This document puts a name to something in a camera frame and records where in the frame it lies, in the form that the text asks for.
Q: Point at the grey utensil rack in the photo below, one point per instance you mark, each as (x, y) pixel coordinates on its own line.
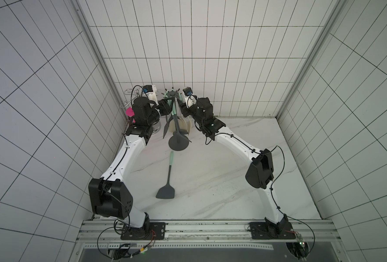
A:
(178, 141)

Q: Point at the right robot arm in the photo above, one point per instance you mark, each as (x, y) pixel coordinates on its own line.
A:
(260, 173)

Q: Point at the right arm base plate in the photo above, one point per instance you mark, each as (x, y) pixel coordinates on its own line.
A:
(267, 231)

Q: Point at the pink plastic wine glass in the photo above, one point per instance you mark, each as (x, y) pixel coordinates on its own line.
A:
(130, 114)

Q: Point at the grey spatula green handle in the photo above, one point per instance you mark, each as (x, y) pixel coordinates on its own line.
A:
(167, 191)

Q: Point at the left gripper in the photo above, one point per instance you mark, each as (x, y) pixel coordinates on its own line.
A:
(164, 104)

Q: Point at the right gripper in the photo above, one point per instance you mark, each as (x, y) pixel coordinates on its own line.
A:
(185, 108)

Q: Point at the grey utensil green handle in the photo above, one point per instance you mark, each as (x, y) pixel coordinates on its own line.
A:
(168, 124)

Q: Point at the beige spatula green handle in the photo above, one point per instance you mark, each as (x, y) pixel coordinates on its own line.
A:
(184, 122)

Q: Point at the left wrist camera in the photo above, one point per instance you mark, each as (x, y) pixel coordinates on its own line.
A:
(151, 92)

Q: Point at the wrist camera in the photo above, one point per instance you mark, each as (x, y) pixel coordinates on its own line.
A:
(187, 92)
(151, 92)

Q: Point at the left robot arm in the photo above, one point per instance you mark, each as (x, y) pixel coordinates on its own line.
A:
(109, 196)

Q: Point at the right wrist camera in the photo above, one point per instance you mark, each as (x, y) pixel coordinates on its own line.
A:
(187, 92)

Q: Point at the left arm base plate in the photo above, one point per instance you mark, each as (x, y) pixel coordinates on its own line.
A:
(151, 230)

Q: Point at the chrome glass holder stand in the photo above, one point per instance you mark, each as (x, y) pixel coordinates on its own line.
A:
(138, 92)

